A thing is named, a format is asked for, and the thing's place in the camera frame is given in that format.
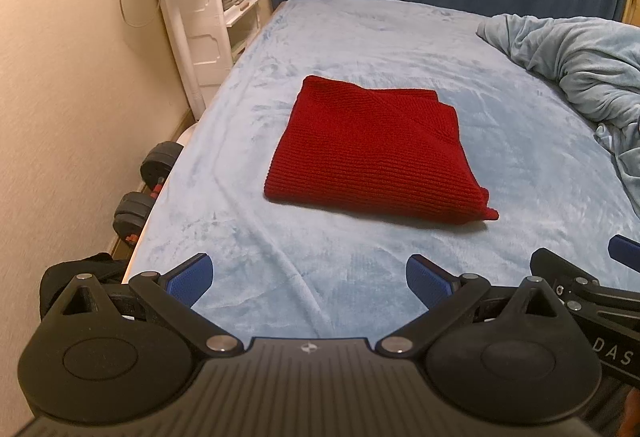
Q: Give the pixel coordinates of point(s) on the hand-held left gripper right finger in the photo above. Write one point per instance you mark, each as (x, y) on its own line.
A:
(425, 278)

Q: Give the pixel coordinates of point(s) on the white standing fan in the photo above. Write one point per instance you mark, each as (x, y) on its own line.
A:
(185, 12)

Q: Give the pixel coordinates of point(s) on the grey-blue duvet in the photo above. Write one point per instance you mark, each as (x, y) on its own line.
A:
(575, 62)

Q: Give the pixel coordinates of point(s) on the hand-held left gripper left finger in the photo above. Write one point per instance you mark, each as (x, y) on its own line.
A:
(192, 278)

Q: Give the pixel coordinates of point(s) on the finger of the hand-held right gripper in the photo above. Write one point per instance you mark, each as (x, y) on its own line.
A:
(625, 249)
(555, 264)

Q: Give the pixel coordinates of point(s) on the bed with light blue sheet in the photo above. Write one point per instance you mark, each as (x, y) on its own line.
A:
(350, 42)

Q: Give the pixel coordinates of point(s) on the black dumbbell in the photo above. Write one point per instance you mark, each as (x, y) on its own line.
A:
(162, 163)
(132, 216)

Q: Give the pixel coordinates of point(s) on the red knit sweater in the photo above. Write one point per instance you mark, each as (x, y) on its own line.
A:
(372, 152)

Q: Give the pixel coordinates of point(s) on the brown wooden headboard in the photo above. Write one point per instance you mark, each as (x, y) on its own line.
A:
(633, 4)

